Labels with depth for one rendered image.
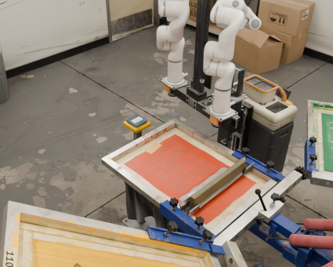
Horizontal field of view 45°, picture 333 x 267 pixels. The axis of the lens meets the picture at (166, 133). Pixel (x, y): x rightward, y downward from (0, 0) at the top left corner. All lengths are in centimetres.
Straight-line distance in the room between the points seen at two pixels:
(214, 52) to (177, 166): 65
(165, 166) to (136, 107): 233
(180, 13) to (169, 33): 16
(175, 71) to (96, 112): 203
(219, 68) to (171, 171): 62
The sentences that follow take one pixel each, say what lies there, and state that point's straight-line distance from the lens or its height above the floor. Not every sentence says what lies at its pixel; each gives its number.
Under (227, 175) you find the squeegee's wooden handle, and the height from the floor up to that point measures 105.
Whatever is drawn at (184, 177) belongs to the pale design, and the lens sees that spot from 216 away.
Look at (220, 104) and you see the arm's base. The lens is 229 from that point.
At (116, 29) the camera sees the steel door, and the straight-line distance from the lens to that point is 620.
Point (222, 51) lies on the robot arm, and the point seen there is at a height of 153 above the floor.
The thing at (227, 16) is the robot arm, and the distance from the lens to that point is 210.
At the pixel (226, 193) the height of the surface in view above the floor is 95.
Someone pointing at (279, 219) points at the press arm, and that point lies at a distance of 191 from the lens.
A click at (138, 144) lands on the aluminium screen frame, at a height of 98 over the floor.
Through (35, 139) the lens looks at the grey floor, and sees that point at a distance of 419.
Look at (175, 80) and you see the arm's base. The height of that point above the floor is 116.
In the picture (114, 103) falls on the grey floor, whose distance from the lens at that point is 458.
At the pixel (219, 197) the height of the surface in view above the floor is 95.
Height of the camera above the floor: 241
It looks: 36 degrees down
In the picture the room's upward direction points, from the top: 1 degrees clockwise
